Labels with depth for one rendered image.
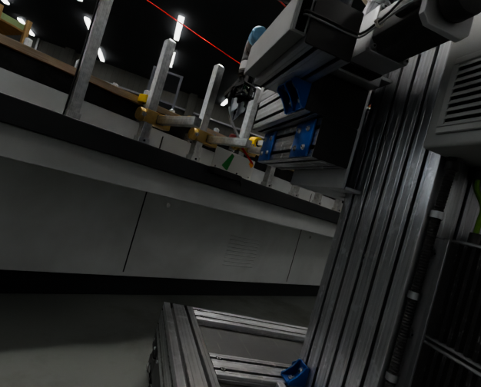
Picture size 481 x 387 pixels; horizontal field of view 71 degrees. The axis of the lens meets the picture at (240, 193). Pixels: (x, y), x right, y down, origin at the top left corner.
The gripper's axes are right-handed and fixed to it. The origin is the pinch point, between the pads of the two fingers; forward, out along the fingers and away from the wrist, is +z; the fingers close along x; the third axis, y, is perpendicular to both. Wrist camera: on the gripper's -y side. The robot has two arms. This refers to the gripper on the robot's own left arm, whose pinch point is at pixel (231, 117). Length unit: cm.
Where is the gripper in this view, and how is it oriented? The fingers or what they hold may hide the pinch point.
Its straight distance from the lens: 147.2
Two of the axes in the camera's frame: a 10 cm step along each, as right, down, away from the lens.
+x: 7.6, 2.9, 5.8
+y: 6.0, 0.3, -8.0
